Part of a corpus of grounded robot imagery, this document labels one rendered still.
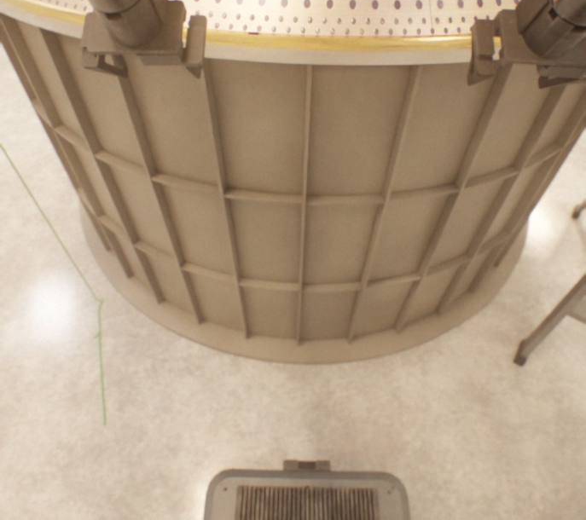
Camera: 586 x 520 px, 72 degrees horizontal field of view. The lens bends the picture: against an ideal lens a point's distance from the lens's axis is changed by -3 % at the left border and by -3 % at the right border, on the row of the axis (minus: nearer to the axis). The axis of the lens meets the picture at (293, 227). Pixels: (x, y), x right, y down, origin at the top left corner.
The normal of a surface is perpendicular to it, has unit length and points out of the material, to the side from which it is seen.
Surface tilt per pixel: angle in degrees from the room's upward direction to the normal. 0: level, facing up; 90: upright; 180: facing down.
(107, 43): 30
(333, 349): 0
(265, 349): 0
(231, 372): 0
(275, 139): 90
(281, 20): 43
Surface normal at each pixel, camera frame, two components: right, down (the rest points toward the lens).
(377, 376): 0.01, -0.65
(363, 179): 0.06, 0.75
